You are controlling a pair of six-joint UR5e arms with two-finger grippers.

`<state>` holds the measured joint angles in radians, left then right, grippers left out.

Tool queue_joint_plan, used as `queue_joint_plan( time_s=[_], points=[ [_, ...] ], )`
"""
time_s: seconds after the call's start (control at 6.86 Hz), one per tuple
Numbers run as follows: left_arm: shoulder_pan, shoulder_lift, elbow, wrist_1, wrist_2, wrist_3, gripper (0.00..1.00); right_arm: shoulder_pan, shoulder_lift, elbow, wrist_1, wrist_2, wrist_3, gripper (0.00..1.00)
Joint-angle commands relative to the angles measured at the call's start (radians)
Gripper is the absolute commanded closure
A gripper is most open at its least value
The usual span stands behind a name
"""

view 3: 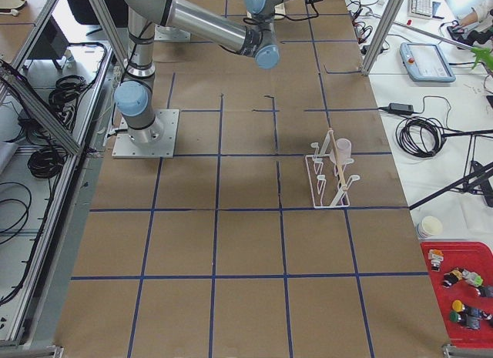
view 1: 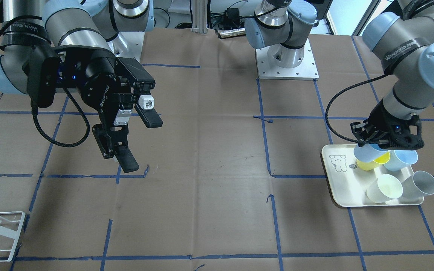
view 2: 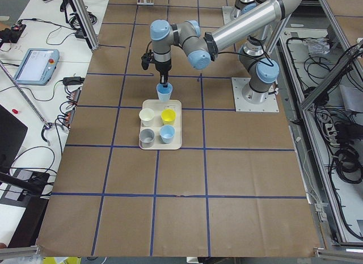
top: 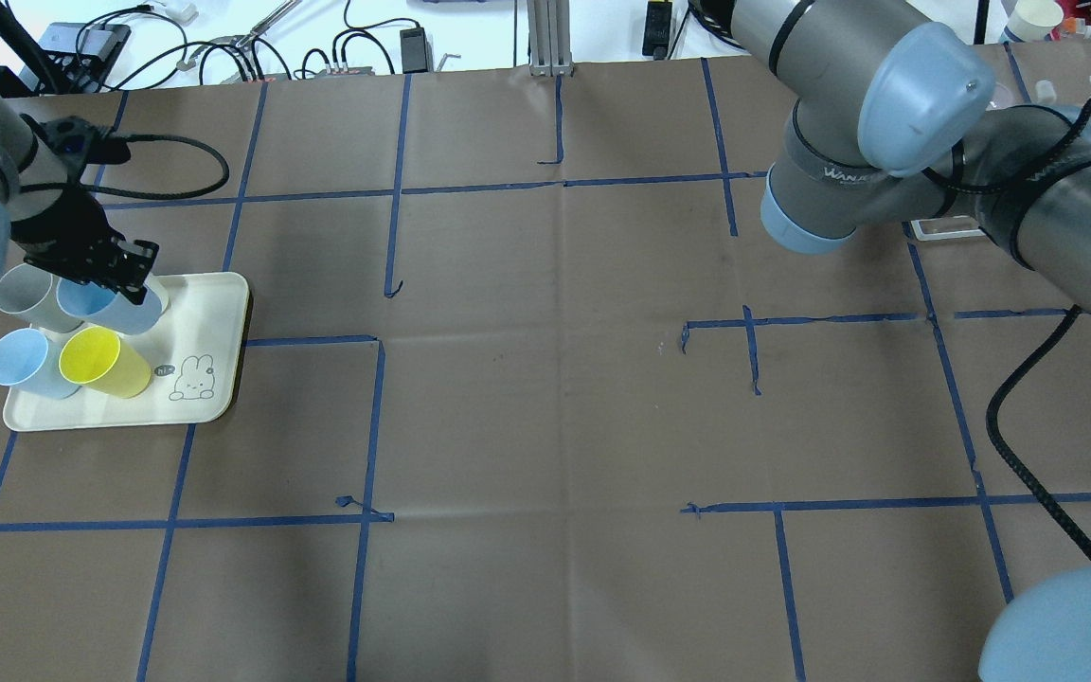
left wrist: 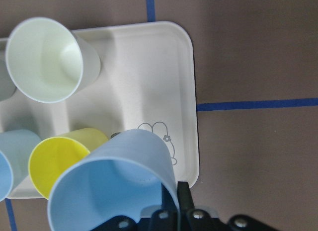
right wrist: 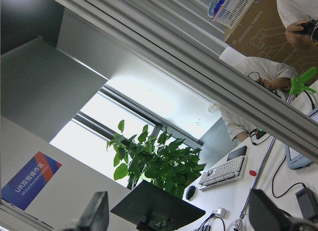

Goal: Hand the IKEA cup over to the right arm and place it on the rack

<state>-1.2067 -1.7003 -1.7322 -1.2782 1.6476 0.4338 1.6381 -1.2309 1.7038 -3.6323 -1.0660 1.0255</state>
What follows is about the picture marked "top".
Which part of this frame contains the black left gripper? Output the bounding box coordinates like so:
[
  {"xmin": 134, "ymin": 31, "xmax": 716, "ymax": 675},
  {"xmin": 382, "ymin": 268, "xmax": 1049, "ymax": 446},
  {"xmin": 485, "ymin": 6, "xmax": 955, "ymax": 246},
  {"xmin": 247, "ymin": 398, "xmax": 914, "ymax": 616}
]
[{"xmin": 11, "ymin": 188, "xmax": 160, "ymax": 306}]

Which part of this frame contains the light blue cup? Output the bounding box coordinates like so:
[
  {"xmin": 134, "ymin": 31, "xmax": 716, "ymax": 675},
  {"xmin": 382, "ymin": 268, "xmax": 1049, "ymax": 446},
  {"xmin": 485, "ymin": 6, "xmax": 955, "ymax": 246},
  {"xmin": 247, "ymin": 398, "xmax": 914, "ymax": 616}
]
[
  {"xmin": 57, "ymin": 278, "xmax": 161, "ymax": 335},
  {"xmin": 0, "ymin": 328, "xmax": 79, "ymax": 399}
]

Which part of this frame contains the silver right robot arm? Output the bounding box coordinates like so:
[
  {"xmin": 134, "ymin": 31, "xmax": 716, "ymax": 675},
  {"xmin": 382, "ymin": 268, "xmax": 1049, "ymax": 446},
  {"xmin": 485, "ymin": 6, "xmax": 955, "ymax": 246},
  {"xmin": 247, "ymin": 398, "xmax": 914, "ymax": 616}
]
[{"xmin": 703, "ymin": 1, "xmax": 1091, "ymax": 681}]

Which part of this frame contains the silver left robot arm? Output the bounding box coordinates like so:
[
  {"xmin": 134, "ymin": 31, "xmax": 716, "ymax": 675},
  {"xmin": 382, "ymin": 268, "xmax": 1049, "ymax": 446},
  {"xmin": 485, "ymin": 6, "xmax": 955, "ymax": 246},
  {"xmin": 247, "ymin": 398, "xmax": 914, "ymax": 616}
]
[{"xmin": 0, "ymin": 97, "xmax": 157, "ymax": 306}]

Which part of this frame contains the cream white cup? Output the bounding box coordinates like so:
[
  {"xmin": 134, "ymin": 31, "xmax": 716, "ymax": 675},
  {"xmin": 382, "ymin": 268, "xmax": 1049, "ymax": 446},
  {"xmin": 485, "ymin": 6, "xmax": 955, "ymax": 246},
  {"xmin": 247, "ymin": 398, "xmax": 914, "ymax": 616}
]
[{"xmin": 144, "ymin": 275, "xmax": 170, "ymax": 314}]

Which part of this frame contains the yellow plastic cup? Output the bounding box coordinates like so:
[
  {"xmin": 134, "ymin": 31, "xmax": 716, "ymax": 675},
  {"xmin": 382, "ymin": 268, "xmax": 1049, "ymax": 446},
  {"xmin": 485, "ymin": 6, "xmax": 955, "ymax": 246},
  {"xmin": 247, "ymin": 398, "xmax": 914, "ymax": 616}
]
[{"xmin": 58, "ymin": 327, "xmax": 152, "ymax": 399}]

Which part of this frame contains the grey plastic cup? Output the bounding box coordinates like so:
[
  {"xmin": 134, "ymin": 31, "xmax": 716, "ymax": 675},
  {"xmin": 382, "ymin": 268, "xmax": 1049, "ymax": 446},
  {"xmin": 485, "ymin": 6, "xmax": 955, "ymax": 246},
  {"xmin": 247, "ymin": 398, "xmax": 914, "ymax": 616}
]
[{"xmin": 0, "ymin": 263, "xmax": 83, "ymax": 333}]

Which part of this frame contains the white paper cup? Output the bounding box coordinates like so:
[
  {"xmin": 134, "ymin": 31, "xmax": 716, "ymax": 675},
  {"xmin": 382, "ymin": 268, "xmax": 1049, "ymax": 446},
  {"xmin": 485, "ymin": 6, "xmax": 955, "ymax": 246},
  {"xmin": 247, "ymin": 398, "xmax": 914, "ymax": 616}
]
[{"xmin": 997, "ymin": 0, "xmax": 1065, "ymax": 43}]

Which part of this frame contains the cream plastic tray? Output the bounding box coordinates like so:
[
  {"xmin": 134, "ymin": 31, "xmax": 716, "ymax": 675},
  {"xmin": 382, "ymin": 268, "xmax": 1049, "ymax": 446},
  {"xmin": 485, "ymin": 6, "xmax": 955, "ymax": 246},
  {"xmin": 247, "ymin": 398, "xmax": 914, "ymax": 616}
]
[{"xmin": 3, "ymin": 272, "xmax": 250, "ymax": 432}]

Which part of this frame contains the black power adapter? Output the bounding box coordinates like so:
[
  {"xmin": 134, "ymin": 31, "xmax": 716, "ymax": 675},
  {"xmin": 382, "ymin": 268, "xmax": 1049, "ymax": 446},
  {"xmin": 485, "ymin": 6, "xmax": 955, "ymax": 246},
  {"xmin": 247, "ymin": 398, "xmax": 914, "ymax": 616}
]
[{"xmin": 399, "ymin": 27, "xmax": 432, "ymax": 74}]

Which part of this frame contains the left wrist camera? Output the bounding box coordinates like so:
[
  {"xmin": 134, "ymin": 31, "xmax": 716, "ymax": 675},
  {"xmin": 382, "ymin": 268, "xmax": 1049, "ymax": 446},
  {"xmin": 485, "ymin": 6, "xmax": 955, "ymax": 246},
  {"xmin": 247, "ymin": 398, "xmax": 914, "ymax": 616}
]
[{"xmin": 19, "ymin": 113, "xmax": 133, "ymax": 181}]

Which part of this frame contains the aluminium frame post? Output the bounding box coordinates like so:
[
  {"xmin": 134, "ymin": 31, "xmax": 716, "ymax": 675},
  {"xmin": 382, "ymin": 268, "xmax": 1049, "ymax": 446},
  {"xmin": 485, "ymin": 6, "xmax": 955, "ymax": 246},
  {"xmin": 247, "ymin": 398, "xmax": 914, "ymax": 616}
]
[{"xmin": 527, "ymin": 0, "xmax": 573, "ymax": 77}]

